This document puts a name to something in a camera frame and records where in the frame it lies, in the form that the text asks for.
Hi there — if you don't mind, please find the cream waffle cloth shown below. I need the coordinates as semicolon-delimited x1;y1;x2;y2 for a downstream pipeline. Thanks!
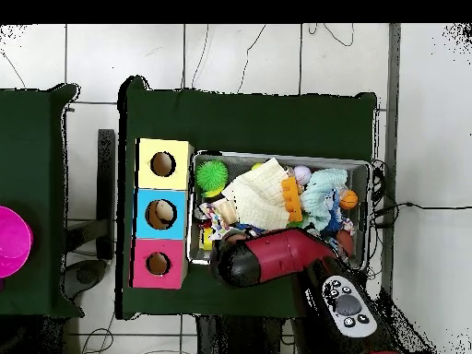
220;157;292;231

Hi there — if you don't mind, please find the orange plastic compartment tray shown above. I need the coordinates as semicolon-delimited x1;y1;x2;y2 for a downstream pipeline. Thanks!
280;175;304;223

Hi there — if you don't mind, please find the wooden box with three holes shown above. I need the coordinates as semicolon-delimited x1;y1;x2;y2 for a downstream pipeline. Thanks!
128;137;195;289

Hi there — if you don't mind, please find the ridged wooden soap dish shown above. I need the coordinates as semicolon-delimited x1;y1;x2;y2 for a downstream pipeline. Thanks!
215;198;239;226

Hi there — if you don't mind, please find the large green spiky ball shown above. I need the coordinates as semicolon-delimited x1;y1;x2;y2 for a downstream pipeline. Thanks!
195;159;230;193

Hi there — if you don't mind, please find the yellow cheese wedge toy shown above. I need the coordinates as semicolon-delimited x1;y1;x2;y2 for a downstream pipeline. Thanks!
198;226;214;251

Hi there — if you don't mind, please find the white baseball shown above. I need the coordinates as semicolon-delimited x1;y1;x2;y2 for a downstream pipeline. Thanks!
293;164;313;185

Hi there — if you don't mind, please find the dark green table cloth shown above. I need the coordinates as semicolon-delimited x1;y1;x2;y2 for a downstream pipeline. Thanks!
115;75;379;321

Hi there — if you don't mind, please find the mint green knitted cloth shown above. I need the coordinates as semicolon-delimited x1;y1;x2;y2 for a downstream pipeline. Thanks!
300;168;348;231

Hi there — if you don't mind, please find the small orange basketball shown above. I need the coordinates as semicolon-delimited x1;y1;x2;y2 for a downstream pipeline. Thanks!
338;189;360;210

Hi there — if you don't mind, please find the small brown football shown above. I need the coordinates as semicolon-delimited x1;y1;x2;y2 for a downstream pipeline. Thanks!
336;230;356;258

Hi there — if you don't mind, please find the grey stand base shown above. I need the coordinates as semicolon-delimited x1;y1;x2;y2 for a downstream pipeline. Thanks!
60;258;109;301

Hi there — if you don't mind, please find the dark green side table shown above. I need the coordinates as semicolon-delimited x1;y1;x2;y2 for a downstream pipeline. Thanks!
0;83;84;318

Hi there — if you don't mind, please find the magenta round disc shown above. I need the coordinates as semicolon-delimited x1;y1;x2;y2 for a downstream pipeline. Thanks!
0;205;34;279

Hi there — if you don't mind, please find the shallow wire mesh bin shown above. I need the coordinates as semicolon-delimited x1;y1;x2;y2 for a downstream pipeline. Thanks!
185;149;372;273

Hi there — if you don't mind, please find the black upright post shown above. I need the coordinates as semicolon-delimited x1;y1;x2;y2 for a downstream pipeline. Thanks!
96;128;116;261

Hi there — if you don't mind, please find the black power cable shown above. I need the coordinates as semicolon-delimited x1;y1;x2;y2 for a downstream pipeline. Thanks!
370;200;472;228

